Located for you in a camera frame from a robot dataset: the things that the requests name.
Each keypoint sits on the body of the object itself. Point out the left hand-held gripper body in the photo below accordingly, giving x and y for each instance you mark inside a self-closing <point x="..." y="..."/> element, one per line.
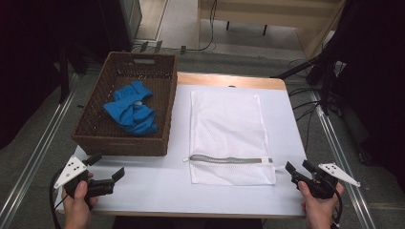
<point x="71" y="170"/>

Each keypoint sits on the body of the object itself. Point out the brown wicker basket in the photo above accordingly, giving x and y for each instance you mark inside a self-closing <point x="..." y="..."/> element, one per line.
<point x="105" y="140"/>

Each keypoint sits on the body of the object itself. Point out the black metal stand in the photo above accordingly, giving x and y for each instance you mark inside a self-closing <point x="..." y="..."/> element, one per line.
<point x="324" y="79"/>
<point x="64" y="76"/>

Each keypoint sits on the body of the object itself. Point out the person's right hand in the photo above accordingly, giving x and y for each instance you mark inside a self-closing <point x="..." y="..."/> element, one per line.
<point x="318" y="211"/>

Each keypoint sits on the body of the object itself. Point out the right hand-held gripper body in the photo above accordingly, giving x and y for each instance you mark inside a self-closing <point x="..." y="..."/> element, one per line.
<point x="321" y="187"/>

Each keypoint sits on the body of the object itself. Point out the metal floor rail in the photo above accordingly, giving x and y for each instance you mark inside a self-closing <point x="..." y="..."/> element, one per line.
<point x="35" y="156"/>
<point x="344" y="165"/>

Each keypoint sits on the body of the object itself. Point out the white mesh laundry bag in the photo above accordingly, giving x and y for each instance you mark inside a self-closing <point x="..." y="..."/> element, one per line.
<point x="226" y="127"/>

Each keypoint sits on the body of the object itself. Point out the light wooden bench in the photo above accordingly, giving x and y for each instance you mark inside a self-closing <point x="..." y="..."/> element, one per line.
<point x="270" y="12"/>

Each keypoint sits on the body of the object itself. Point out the grey cabinet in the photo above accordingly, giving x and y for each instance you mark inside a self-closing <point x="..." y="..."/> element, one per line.
<point x="130" y="19"/>

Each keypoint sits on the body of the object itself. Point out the person's left hand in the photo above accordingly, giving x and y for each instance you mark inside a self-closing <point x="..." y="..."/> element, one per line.
<point x="78" y="213"/>

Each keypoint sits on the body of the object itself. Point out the person's dark trousers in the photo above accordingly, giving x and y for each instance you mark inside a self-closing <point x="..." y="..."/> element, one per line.
<point x="187" y="223"/>

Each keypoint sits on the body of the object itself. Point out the blue cloth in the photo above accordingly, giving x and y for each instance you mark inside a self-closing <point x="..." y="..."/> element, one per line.
<point x="127" y="116"/>

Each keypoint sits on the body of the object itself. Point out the white table cover sheet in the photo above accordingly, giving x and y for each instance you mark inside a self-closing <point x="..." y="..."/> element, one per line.
<point x="165" y="191"/>

